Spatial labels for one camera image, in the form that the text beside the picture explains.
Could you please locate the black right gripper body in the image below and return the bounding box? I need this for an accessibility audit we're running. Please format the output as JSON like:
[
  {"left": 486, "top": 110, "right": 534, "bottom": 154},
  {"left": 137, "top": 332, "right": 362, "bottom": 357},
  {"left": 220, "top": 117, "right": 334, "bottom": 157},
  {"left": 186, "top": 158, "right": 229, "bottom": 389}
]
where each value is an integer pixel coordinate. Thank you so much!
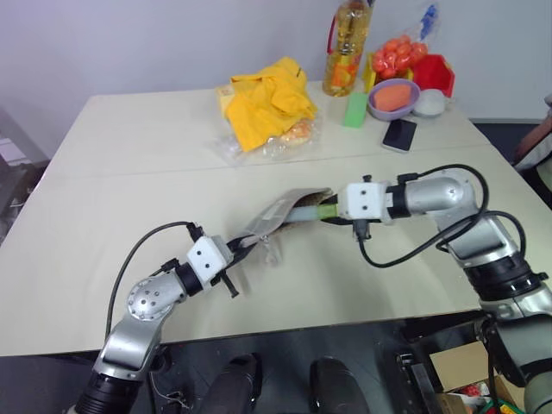
[{"left": 331, "top": 191, "right": 361, "bottom": 229}]

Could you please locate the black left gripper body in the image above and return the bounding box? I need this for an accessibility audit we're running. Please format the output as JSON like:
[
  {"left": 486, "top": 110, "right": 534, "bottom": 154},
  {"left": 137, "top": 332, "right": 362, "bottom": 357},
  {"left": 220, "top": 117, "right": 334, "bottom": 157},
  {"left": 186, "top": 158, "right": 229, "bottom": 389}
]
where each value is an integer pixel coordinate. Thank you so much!
[{"left": 218, "top": 239, "right": 245, "bottom": 300}]

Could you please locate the green capped highlighter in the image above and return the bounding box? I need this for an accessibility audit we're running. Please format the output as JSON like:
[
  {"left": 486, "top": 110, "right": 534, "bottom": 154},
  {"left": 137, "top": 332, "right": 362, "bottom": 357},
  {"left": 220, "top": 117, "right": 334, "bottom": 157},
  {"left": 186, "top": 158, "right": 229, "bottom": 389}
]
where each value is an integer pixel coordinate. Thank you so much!
[{"left": 287, "top": 204, "right": 341, "bottom": 225}]

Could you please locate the grid pattern zip pouch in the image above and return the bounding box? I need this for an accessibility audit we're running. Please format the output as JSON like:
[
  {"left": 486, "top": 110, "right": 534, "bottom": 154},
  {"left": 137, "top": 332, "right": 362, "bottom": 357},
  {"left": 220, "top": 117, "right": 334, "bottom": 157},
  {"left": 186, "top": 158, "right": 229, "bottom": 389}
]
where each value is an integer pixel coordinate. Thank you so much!
[{"left": 235, "top": 186, "right": 334, "bottom": 267}]

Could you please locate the clear plastic bag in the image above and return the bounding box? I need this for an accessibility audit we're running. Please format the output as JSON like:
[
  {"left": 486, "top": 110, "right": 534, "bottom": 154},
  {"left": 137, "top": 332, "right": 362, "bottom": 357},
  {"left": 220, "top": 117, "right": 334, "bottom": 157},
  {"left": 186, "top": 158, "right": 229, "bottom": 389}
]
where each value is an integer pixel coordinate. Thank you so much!
[{"left": 210, "top": 112, "right": 325, "bottom": 164}]

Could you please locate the green rectangular block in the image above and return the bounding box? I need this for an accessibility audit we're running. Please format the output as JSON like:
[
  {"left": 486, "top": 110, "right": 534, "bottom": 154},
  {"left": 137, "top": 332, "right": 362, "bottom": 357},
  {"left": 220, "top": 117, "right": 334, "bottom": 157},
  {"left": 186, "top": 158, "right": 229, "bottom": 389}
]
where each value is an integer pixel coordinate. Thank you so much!
[{"left": 342, "top": 91, "right": 369, "bottom": 129}]

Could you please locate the black smartphone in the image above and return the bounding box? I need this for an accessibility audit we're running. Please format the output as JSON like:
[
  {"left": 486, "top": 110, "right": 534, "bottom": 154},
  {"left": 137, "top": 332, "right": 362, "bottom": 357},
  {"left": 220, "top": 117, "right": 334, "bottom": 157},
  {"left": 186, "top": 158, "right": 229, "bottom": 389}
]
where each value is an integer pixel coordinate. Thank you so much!
[{"left": 381, "top": 118, "right": 419, "bottom": 154}]

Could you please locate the purple bowl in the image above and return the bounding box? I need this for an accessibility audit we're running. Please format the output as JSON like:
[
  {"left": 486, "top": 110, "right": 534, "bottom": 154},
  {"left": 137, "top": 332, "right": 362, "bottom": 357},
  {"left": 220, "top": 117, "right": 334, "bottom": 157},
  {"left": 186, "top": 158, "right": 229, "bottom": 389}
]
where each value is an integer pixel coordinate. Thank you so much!
[{"left": 367, "top": 78, "right": 422, "bottom": 122}]

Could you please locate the yellow cloth garment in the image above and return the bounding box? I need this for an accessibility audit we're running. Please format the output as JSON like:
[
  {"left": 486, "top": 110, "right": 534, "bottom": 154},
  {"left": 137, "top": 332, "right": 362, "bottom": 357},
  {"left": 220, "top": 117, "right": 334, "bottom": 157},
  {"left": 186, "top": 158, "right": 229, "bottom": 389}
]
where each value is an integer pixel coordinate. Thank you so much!
[{"left": 225, "top": 56, "right": 319, "bottom": 154}]

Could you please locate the orange sponge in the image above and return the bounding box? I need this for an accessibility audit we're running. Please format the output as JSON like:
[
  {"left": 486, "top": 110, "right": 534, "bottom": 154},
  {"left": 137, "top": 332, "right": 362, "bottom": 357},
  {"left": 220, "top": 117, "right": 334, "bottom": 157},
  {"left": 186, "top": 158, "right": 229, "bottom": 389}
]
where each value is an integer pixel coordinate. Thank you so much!
[{"left": 371, "top": 83, "right": 412, "bottom": 112}]

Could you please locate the yellow plastic piece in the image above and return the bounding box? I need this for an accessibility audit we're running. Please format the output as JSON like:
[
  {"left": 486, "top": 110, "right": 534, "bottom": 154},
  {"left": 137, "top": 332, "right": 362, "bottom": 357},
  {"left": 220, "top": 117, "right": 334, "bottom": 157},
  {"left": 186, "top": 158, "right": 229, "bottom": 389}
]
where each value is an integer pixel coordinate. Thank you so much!
[{"left": 363, "top": 52, "right": 379, "bottom": 92}]

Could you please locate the white round bowl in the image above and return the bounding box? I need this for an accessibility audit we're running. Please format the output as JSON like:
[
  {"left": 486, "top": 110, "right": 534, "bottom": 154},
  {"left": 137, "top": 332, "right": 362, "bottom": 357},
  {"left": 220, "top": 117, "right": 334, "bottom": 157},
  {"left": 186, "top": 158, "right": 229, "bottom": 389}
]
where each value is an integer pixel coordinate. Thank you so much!
[{"left": 412, "top": 89, "right": 448, "bottom": 118}]

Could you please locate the cooking oil bottle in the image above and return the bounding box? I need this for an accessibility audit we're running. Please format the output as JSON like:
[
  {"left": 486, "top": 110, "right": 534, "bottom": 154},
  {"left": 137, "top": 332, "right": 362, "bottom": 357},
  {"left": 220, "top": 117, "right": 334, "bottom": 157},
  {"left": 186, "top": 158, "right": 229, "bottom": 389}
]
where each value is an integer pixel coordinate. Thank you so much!
[{"left": 322, "top": 0, "right": 375, "bottom": 98}]

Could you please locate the bag of orange balls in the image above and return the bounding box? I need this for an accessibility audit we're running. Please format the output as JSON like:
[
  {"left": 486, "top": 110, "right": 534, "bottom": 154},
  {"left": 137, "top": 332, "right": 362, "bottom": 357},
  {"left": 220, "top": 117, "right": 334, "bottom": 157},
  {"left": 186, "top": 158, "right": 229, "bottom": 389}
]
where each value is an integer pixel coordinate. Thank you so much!
[{"left": 371, "top": 2, "right": 442, "bottom": 82}]

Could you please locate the red plastic bin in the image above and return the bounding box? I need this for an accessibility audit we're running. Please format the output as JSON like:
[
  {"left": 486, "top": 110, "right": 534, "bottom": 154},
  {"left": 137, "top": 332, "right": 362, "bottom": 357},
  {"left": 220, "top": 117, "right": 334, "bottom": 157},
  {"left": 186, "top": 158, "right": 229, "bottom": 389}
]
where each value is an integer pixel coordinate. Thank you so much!
[{"left": 408, "top": 53, "right": 457, "bottom": 98}]

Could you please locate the brown cardboard box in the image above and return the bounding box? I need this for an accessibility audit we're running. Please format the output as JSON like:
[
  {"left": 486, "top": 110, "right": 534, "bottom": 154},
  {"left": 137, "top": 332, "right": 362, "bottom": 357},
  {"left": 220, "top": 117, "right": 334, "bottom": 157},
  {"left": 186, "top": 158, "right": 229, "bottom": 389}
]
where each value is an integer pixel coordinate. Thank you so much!
[{"left": 430, "top": 342, "right": 511, "bottom": 396}]

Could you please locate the seated person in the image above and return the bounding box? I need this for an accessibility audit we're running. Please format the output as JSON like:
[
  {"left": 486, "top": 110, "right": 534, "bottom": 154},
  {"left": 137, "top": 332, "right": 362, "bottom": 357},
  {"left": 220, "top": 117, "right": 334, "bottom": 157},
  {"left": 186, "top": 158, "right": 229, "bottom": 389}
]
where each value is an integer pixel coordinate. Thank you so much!
[{"left": 511, "top": 91, "right": 552, "bottom": 191}]

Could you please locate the dark metal rack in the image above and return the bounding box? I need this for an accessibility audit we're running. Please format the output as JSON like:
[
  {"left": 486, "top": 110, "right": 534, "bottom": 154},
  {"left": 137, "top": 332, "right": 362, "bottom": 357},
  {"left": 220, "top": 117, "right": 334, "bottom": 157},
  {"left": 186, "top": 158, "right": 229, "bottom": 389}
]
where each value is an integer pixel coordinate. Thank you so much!
[{"left": 0, "top": 106, "right": 53, "bottom": 245}]

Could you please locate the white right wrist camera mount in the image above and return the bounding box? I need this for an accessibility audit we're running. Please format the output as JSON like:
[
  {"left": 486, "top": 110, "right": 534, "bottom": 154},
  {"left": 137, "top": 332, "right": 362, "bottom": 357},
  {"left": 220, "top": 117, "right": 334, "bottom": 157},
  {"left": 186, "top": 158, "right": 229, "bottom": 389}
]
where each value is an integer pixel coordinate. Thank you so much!
[{"left": 336, "top": 181, "right": 392, "bottom": 225}]

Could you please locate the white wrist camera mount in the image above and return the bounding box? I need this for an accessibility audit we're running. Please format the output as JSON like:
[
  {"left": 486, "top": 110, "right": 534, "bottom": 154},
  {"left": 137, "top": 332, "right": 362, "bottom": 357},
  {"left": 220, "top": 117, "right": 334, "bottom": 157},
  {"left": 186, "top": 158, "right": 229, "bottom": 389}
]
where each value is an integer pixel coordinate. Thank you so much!
[
  {"left": 336, "top": 181, "right": 392, "bottom": 225},
  {"left": 185, "top": 235, "right": 235, "bottom": 290}
]

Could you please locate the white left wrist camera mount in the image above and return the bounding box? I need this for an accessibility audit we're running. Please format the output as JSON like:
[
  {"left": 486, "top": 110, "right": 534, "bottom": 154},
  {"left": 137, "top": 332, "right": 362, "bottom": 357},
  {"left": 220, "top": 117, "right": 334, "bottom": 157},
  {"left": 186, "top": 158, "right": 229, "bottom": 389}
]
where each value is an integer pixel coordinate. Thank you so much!
[{"left": 185, "top": 235, "right": 235, "bottom": 290}]

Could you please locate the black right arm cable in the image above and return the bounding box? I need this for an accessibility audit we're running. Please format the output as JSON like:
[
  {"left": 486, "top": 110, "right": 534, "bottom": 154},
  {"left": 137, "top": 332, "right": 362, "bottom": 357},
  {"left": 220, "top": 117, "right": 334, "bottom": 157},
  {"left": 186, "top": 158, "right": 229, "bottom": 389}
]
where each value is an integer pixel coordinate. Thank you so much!
[{"left": 352, "top": 163, "right": 528, "bottom": 269}]

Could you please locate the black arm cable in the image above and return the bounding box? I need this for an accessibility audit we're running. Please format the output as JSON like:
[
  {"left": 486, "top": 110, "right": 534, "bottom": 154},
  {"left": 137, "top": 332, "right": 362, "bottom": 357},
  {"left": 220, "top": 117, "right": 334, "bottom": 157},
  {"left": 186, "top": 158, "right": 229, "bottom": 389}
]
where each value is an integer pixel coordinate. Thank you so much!
[
  {"left": 104, "top": 221, "right": 204, "bottom": 346},
  {"left": 352, "top": 163, "right": 528, "bottom": 269}
]

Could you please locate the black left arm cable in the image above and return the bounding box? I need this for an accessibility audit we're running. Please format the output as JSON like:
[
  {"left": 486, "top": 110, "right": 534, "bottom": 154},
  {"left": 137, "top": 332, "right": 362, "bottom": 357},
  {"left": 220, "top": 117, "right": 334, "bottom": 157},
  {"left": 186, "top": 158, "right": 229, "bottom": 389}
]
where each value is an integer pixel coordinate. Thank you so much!
[{"left": 104, "top": 221, "right": 204, "bottom": 346}]

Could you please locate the black metal frame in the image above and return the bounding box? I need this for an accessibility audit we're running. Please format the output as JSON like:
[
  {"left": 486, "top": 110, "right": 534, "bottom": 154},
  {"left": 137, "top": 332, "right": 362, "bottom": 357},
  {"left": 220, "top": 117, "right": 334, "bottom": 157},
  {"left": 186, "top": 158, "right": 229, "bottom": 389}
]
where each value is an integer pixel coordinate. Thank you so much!
[{"left": 394, "top": 317, "right": 495, "bottom": 414}]

